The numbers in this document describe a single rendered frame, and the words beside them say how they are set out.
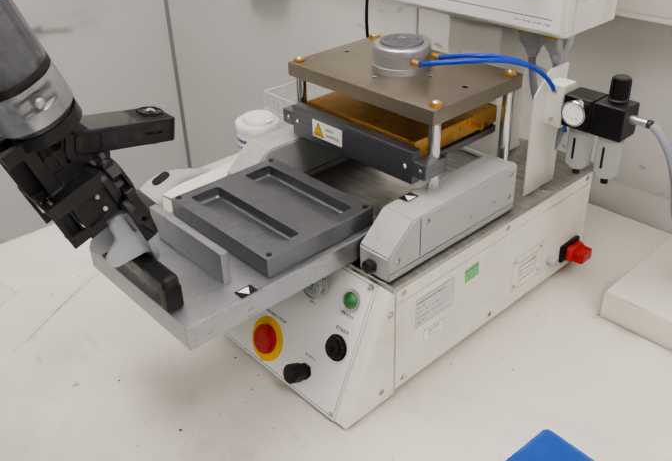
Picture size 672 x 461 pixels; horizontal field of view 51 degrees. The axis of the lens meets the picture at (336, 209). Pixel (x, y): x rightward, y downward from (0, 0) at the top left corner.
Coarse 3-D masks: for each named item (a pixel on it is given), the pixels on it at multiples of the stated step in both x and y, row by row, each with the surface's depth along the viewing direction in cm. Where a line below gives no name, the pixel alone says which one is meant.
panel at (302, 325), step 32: (352, 288) 87; (256, 320) 99; (288, 320) 95; (320, 320) 91; (352, 320) 87; (256, 352) 99; (288, 352) 95; (320, 352) 91; (352, 352) 87; (288, 384) 94; (320, 384) 90
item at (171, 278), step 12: (132, 264) 77; (144, 264) 75; (156, 264) 75; (144, 276) 75; (156, 276) 73; (168, 276) 73; (156, 288) 74; (168, 288) 73; (180, 288) 74; (168, 300) 73; (180, 300) 74
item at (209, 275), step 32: (160, 224) 85; (96, 256) 85; (160, 256) 83; (192, 256) 81; (224, 256) 76; (320, 256) 82; (352, 256) 86; (128, 288) 80; (192, 288) 78; (224, 288) 77; (256, 288) 77; (288, 288) 80; (160, 320) 76; (192, 320) 73; (224, 320) 75
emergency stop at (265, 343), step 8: (256, 328) 98; (264, 328) 97; (272, 328) 96; (256, 336) 98; (264, 336) 96; (272, 336) 96; (256, 344) 98; (264, 344) 96; (272, 344) 96; (264, 352) 97
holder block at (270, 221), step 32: (192, 192) 92; (224, 192) 92; (256, 192) 91; (288, 192) 94; (320, 192) 91; (192, 224) 88; (224, 224) 84; (256, 224) 87; (288, 224) 84; (320, 224) 84; (352, 224) 85; (256, 256) 79; (288, 256) 80
